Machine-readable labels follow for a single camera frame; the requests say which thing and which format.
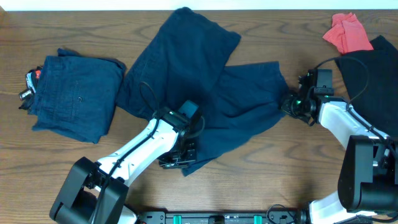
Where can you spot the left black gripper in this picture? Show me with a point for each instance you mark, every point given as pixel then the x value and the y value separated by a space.
pixel 191 156

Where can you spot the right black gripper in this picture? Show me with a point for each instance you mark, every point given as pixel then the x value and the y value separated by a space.
pixel 285 106

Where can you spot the navy blue shorts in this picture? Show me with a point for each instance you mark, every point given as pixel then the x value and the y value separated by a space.
pixel 76 95
pixel 187 60

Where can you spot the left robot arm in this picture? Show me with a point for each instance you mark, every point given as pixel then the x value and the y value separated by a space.
pixel 95 192

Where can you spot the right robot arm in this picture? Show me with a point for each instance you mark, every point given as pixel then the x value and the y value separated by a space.
pixel 367 185

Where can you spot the black polo shirt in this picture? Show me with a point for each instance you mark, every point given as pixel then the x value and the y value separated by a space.
pixel 371 76

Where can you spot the red cloth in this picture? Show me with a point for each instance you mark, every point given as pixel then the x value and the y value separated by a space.
pixel 347 34

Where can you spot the folded navy blue shorts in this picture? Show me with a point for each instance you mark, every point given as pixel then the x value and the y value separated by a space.
pixel 76 95

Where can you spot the black garment with printed label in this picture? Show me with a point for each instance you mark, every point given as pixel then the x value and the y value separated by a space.
pixel 31 81

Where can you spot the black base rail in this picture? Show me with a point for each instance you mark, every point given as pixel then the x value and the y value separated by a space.
pixel 273 216

